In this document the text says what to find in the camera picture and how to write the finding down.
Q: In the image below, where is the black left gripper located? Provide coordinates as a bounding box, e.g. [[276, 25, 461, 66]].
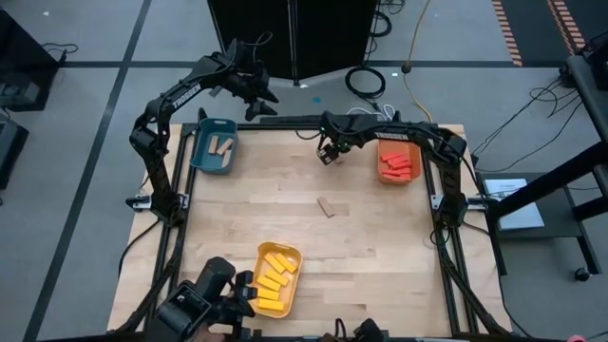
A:
[[221, 59, 280, 122]]

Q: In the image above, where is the orange plastic bin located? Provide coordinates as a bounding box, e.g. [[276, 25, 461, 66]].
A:
[[377, 139, 424, 185]]

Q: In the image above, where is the teal plastic bin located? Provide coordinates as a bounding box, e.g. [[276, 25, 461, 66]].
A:
[[189, 117, 238, 176]]

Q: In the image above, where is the black folding room divider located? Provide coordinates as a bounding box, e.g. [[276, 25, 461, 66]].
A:
[[206, 0, 380, 99]]

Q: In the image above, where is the yellow plastic bin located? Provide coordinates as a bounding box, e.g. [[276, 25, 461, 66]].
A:
[[247, 240, 304, 320]]

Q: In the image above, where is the white paper sheet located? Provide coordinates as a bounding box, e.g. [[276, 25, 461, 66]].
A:
[[483, 178, 546, 232]]

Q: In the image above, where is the black equipment cabinet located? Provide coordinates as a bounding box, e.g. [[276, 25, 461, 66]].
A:
[[0, 9, 61, 113]]

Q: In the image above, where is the black side stand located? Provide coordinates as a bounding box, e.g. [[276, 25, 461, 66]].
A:
[[474, 140, 608, 281]]

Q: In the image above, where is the black equipment box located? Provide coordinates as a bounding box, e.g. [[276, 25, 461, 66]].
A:
[[0, 116, 29, 191]]

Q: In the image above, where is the black aluminium table frame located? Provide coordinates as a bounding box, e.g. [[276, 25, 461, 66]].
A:
[[113, 107, 512, 339]]

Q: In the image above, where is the white cable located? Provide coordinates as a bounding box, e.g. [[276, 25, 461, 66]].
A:
[[346, 103, 396, 121]]

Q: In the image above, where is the black coiled cable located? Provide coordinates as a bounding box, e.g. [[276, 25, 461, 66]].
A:
[[368, 0, 405, 39], [344, 65, 387, 101]]

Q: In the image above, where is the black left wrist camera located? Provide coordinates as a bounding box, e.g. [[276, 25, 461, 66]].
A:
[[231, 38, 261, 64]]

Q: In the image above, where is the yellow extension cable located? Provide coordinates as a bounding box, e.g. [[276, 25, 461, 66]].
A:
[[401, 0, 434, 124]]

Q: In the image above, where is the black floor cable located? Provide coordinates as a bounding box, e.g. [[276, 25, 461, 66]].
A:
[[40, 42, 80, 66], [469, 75, 585, 167]]

